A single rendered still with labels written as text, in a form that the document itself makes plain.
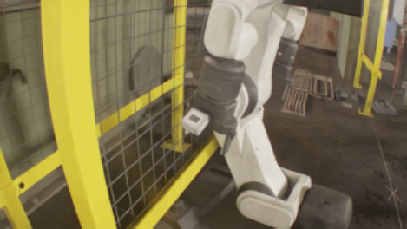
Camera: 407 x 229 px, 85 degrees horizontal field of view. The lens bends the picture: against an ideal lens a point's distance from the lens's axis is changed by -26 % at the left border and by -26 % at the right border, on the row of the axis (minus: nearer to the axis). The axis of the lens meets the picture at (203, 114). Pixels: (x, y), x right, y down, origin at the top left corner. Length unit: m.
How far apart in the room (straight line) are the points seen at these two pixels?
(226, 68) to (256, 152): 0.36
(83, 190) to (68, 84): 0.17
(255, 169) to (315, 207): 0.23
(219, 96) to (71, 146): 0.32
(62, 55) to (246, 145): 0.64
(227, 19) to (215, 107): 0.20
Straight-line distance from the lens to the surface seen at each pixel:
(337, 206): 0.89
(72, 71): 0.36
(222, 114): 0.62
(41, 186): 1.49
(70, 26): 0.35
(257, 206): 0.89
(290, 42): 0.98
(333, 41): 5.36
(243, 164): 0.89
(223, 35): 0.54
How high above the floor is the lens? 0.89
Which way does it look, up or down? 24 degrees down
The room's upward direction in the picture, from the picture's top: 2 degrees clockwise
